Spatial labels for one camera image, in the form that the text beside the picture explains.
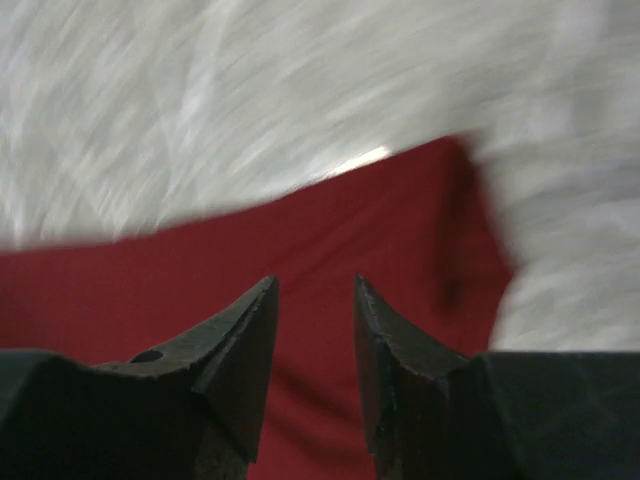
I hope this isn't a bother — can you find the dark red t shirt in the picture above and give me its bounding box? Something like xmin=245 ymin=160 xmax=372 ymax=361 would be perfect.
xmin=1 ymin=137 xmax=512 ymax=479

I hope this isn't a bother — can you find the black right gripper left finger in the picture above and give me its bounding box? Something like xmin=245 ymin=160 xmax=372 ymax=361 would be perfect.
xmin=1 ymin=276 xmax=279 ymax=479

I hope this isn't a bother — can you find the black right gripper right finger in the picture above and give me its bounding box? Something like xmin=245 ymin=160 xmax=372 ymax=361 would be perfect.
xmin=353 ymin=277 xmax=639 ymax=480

